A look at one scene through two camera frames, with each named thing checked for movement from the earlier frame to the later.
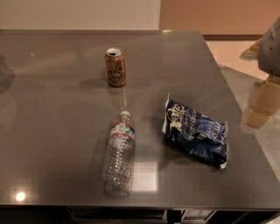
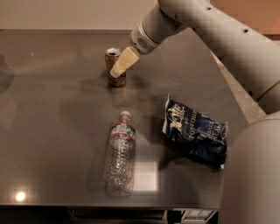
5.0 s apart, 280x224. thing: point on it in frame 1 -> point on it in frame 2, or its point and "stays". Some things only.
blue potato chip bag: [196, 135] stays
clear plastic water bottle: [119, 171] stays
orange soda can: [115, 66] stays
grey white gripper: [271, 55] -> [141, 42]
